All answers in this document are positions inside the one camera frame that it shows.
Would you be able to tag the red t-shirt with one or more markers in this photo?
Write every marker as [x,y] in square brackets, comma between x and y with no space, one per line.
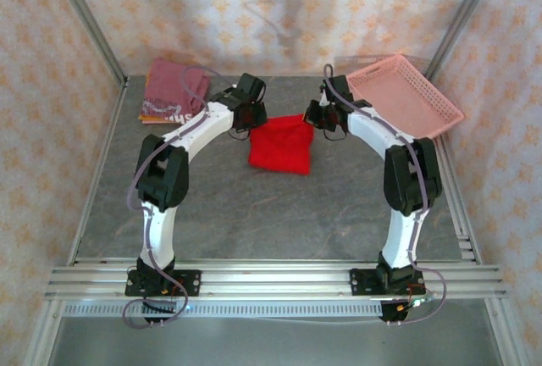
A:
[279,145]

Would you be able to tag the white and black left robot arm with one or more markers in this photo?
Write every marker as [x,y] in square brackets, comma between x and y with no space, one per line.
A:
[203,124]

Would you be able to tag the aluminium frame post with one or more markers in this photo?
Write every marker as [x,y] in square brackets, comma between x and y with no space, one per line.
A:
[84,14]
[461,14]

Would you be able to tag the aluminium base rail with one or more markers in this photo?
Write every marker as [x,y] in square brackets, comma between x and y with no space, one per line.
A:
[271,281]

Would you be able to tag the patterned fabric backdrop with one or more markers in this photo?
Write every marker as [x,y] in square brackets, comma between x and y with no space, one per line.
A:
[271,10]

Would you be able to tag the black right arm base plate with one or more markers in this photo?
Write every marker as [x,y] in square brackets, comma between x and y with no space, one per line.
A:
[360,281]

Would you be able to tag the pink plastic basket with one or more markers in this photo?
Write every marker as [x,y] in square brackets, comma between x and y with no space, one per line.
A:
[402,95]

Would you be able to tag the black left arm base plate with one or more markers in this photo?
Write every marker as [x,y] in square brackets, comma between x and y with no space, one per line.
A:
[190,282]

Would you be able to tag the folded maroon t-shirt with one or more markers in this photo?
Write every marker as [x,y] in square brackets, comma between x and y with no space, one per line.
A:
[165,86]

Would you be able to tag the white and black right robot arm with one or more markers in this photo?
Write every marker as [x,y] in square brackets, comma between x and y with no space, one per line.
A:
[372,129]

